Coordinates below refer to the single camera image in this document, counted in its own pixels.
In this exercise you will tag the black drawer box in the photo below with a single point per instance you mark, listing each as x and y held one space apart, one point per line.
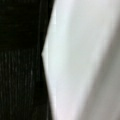
23 85

